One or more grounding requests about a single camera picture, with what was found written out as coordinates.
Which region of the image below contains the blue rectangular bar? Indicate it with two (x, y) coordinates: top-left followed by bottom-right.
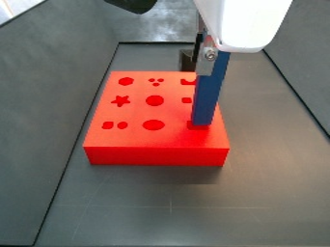
(191, 51), (229, 125)

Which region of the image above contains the red shape-sorting board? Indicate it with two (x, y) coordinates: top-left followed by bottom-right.
(82, 71), (229, 166)

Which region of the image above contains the black curved fixture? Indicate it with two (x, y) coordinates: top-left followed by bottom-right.
(179, 49), (196, 71)

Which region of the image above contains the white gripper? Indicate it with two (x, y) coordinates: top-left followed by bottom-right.
(192, 0), (292, 76)

